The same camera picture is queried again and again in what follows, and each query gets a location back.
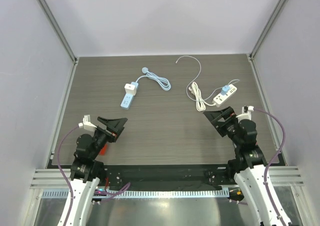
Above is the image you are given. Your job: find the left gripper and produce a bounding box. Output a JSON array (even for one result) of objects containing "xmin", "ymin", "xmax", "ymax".
[{"xmin": 90, "ymin": 117, "xmax": 127, "ymax": 159}]

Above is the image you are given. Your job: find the white usb power strip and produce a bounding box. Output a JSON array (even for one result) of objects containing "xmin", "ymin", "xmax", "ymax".
[{"xmin": 212, "ymin": 84, "xmax": 237, "ymax": 107}]

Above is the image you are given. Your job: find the white power strip cord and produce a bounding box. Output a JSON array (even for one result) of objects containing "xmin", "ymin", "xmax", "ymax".
[{"xmin": 187, "ymin": 81, "xmax": 217, "ymax": 112}]

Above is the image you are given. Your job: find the blue usb charger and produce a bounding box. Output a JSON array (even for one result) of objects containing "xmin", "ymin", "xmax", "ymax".
[{"xmin": 220, "ymin": 85, "xmax": 230, "ymax": 95}]

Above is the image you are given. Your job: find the blue power strip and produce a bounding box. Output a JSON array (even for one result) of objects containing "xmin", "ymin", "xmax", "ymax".
[{"xmin": 120, "ymin": 93, "xmax": 134, "ymax": 110}]

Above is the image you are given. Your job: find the thin white usb cable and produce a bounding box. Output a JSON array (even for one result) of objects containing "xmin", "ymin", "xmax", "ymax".
[{"xmin": 175, "ymin": 55, "xmax": 240, "ymax": 99}]

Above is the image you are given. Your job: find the white cube charger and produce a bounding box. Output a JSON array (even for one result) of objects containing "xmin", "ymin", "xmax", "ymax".
[{"xmin": 124, "ymin": 82, "xmax": 139, "ymax": 96}]

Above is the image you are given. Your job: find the red cube socket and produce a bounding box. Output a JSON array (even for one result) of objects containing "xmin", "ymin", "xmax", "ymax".
[{"xmin": 99, "ymin": 144, "xmax": 108, "ymax": 155}]

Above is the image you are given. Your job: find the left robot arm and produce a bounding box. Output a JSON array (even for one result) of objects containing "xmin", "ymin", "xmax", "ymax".
[{"xmin": 57, "ymin": 115, "xmax": 128, "ymax": 225}]

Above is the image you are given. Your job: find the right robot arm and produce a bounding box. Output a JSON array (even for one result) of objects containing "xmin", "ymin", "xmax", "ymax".
[{"xmin": 203, "ymin": 106, "xmax": 292, "ymax": 225}]

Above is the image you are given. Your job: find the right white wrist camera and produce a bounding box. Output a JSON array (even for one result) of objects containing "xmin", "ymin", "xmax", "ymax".
[{"xmin": 236, "ymin": 106, "xmax": 254, "ymax": 121}]

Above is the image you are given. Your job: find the blue power strip cable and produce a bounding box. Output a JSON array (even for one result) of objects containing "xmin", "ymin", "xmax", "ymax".
[{"xmin": 135, "ymin": 67, "xmax": 172, "ymax": 91}]

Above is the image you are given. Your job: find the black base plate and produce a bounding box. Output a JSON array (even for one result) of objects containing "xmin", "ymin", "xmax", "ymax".
[{"xmin": 104, "ymin": 164, "xmax": 235, "ymax": 187}]

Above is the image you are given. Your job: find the slotted cable duct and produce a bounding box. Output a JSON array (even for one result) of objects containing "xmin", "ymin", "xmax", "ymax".
[{"xmin": 41, "ymin": 188, "xmax": 230, "ymax": 199}]

